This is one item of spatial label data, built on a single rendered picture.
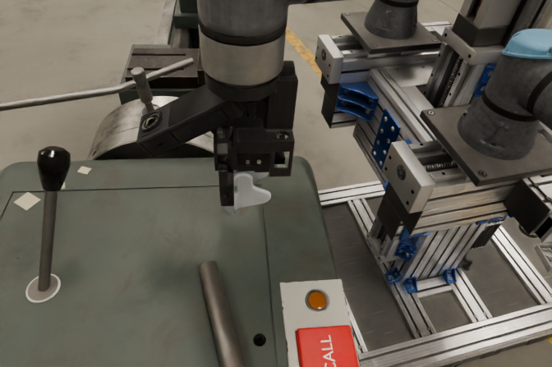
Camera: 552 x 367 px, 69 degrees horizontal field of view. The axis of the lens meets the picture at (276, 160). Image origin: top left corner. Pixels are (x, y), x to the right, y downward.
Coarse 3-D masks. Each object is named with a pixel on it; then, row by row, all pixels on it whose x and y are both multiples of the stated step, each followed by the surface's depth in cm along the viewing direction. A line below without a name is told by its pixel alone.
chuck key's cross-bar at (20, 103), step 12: (192, 60) 72; (156, 72) 70; (168, 72) 71; (132, 84) 68; (48, 96) 62; (60, 96) 62; (72, 96) 63; (84, 96) 64; (96, 96) 66; (0, 108) 58; (12, 108) 59
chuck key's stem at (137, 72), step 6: (132, 72) 67; (138, 72) 67; (144, 72) 68; (138, 78) 67; (144, 78) 68; (138, 84) 68; (144, 84) 69; (138, 90) 69; (144, 90) 69; (150, 90) 71; (144, 96) 70; (150, 96) 71; (144, 102) 71; (150, 102) 72; (150, 108) 73
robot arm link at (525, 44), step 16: (528, 32) 72; (544, 32) 72; (512, 48) 72; (528, 48) 69; (544, 48) 67; (512, 64) 72; (528, 64) 70; (544, 64) 68; (496, 80) 76; (512, 80) 73; (528, 80) 70; (544, 80) 67; (496, 96) 77; (512, 96) 74; (528, 96) 70; (528, 112) 75
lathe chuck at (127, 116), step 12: (156, 96) 76; (168, 96) 77; (120, 108) 76; (132, 108) 75; (144, 108) 74; (108, 120) 76; (120, 120) 74; (132, 120) 72; (96, 132) 79; (108, 132) 73; (120, 132) 71; (96, 144) 74
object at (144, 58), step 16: (144, 48) 139; (160, 48) 140; (176, 48) 140; (192, 48) 141; (128, 64) 132; (144, 64) 132; (160, 64) 133; (192, 64) 134; (128, 80) 128; (160, 80) 129; (176, 80) 129; (192, 80) 130
